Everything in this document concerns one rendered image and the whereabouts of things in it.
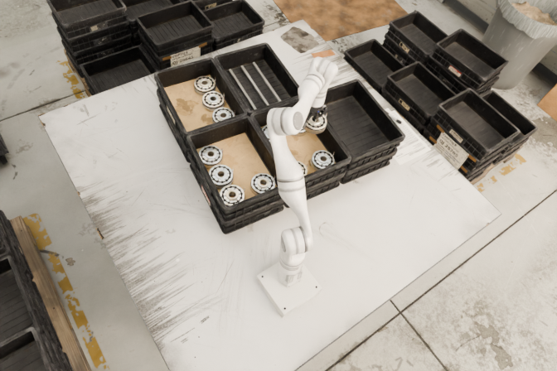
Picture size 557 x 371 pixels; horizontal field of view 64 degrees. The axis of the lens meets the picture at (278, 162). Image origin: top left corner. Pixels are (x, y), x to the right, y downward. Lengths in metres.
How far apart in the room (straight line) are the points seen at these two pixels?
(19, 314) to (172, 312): 0.76
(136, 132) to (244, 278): 0.89
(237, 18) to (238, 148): 1.56
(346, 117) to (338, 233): 0.58
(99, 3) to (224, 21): 0.83
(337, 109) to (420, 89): 1.06
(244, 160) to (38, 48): 2.30
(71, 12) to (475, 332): 3.13
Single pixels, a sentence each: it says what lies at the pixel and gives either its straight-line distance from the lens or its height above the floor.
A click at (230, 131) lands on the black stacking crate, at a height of 0.87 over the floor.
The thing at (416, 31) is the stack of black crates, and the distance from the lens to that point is 3.65.
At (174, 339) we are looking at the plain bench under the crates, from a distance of 1.80.
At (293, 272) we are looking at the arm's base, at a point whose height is 0.87.
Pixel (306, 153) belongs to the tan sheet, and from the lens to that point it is 2.02.
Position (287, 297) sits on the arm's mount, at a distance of 1.80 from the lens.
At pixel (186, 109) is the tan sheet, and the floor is 0.83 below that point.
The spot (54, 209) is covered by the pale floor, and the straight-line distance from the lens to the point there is 2.94.
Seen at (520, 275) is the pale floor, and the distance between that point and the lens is 3.17.
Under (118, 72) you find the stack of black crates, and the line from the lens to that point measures 3.16.
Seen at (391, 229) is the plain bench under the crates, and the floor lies 0.70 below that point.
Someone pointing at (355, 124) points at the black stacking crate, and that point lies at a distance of 2.19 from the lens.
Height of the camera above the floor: 2.44
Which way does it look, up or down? 55 degrees down
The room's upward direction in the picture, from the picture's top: 11 degrees clockwise
